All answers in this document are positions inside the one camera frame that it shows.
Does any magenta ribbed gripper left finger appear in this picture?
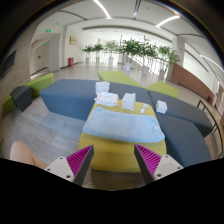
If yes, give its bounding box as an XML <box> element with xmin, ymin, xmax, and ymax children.
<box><xmin>46</xmin><ymin>145</ymin><xmax>94</xmax><ymax>186</ymax></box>

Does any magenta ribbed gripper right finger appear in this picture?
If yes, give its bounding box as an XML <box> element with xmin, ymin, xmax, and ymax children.
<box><xmin>134</xmin><ymin>144</ymin><xmax>183</xmax><ymax>184</ymax></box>

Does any light blue towel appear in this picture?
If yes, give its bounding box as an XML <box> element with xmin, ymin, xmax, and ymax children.
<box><xmin>83</xmin><ymin>107</ymin><xmax>165</xmax><ymax>143</ymax></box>

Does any yellow ottoman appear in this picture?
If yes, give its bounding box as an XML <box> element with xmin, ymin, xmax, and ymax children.
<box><xmin>79</xmin><ymin>100</ymin><xmax>167</xmax><ymax>173</ymax></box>

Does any grey right sofa block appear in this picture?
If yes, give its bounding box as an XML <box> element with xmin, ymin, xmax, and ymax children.
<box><xmin>109</xmin><ymin>82</ymin><xmax>214</xmax><ymax>168</ymax></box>

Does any person's bare knee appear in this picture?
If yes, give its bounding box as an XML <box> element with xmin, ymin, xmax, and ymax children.
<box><xmin>10</xmin><ymin>141</ymin><xmax>47</xmax><ymax>169</ymax></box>

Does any small white tube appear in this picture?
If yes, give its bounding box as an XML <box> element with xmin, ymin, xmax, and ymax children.
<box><xmin>140</xmin><ymin>104</ymin><xmax>149</xmax><ymax>114</ymax></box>

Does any white tissue box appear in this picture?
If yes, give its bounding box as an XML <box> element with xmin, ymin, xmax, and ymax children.
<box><xmin>156</xmin><ymin>100</ymin><xmax>167</xmax><ymax>114</ymax></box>

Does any blue-grey left sofa block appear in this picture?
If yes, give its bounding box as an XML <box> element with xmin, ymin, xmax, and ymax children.
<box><xmin>40</xmin><ymin>79</ymin><xmax>96</xmax><ymax>121</ymax></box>

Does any green sofa block right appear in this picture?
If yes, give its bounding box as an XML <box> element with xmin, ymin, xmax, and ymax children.
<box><xmin>146</xmin><ymin>82</ymin><xmax>179</xmax><ymax>98</ymax></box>

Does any green sofa block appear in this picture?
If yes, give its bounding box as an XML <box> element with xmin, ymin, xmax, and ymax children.
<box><xmin>146</xmin><ymin>82</ymin><xmax>179</xmax><ymax>98</ymax></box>
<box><xmin>98</xmin><ymin>71</ymin><xmax>142</xmax><ymax>88</ymax></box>

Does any stack of white towels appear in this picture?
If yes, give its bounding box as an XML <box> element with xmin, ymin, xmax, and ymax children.
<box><xmin>95</xmin><ymin>81</ymin><xmax>110</xmax><ymax>93</ymax></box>

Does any dark grey cube stool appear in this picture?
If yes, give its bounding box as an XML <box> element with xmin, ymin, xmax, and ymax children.
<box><xmin>10</xmin><ymin>86</ymin><xmax>32</xmax><ymax>111</ymax></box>

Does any green bench left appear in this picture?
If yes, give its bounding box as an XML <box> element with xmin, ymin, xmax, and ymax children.
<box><xmin>2</xmin><ymin>73</ymin><xmax>54</xmax><ymax>113</ymax></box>

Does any brown reception counter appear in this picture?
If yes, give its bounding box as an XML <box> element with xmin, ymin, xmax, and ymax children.
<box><xmin>170</xmin><ymin>64</ymin><xmax>214</xmax><ymax>99</ymax></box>

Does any green sofa block centre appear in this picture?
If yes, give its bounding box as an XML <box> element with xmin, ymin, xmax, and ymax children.
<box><xmin>98</xmin><ymin>71</ymin><xmax>142</xmax><ymax>88</ymax></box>

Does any red bin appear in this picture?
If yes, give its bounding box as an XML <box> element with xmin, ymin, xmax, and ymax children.
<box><xmin>68</xmin><ymin>58</ymin><xmax>74</xmax><ymax>67</ymax></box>

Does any potted plant right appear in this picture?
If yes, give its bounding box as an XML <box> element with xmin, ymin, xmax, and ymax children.
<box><xmin>140</xmin><ymin>37</ymin><xmax>157</xmax><ymax>75</ymax></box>

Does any potted plant far left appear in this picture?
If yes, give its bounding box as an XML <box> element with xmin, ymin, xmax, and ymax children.
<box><xmin>83</xmin><ymin>45</ymin><xmax>94</xmax><ymax>63</ymax></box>

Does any potted plant in white pot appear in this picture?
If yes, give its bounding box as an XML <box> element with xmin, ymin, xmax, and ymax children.
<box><xmin>119</xmin><ymin>39</ymin><xmax>141</xmax><ymax>71</ymax></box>

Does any black metal frame rack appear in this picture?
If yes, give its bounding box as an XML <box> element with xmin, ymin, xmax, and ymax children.
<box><xmin>197</xmin><ymin>99</ymin><xmax>224</xmax><ymax>159</ymax></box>

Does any dark wall screen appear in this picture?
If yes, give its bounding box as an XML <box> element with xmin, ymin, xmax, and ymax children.
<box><xmin>0</xmin><ymin>52</ymin><xmax>16</xmax><ymax>79</ymax></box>

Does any yellow wall poster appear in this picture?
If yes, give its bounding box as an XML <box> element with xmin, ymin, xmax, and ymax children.
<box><xmin>69</xmin><ymin>36</ymin><xmax>78</xmax><ymax>45</ymax></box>

